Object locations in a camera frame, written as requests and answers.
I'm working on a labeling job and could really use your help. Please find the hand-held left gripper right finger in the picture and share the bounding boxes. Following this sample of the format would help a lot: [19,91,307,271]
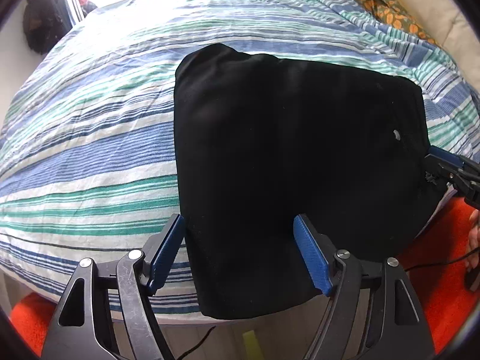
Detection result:
[292,214,438,360]

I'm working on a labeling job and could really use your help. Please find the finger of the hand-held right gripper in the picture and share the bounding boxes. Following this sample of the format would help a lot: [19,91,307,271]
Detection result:
[427,147,466,171]
[425,165,474,196]

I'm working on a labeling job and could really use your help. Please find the black pants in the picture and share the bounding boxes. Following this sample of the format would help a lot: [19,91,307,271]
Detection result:
[174,43,446,322]

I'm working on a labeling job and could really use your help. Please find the orange rug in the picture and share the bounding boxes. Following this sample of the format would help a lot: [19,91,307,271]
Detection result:
[9,194,480,360]

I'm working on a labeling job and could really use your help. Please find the blue green striped bedsheet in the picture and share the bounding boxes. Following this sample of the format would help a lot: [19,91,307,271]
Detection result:
[0,0,480,325]

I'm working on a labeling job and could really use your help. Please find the person's foot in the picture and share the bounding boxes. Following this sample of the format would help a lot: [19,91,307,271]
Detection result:
[467,210,480,272]

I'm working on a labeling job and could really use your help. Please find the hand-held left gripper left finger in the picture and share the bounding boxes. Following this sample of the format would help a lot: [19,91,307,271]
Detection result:
[39,214,187,360]

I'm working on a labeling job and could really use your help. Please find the dark hanging bag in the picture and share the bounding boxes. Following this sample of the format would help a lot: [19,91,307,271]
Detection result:
[22,0,74,55]

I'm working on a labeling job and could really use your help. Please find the black cable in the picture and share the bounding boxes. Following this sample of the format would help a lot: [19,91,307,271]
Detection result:
[176,325,217,360]
[404,247,480,272]

